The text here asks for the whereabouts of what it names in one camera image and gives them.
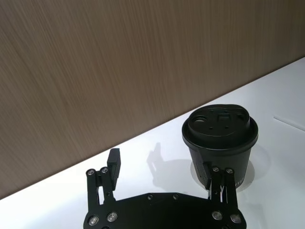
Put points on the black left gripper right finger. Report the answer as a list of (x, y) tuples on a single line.
[(228, 190)]

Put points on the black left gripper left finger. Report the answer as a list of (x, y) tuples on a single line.
[(114, 167)]

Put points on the white round table disc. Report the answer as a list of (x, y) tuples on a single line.
[(249, 177)]

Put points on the black paper cup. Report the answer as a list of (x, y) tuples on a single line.
[(214, 157)]

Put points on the black plastic cup lid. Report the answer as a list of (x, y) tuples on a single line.
[(214, 128)]

